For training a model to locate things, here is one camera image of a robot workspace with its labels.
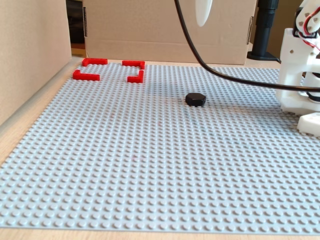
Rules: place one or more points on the red L-shaped Lego beam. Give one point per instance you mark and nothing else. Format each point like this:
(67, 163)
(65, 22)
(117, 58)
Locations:
(96, 61)
(132, 62)
(86, 76)
(135, 79)

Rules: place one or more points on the black stand pole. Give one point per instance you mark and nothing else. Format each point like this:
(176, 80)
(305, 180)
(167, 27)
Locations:
(265, 30)

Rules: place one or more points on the tall cardboard box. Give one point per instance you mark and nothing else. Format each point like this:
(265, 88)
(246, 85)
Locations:
(30, 50)

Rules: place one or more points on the white pointed gripper finger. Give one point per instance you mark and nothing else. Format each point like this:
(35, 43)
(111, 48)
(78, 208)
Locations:
(203, 12)

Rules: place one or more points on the grey Lego baseplate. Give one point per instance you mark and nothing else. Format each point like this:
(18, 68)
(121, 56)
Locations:
(150, 150)

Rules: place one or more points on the wide cardboard box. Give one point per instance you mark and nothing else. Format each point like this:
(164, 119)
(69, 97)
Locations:
(150, 30)

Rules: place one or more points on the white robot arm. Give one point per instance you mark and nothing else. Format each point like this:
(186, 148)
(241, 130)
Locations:
(292, 65)

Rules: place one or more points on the black hexagonal Lego piece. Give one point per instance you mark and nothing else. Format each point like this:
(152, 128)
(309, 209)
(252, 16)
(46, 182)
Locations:
(195, 99)

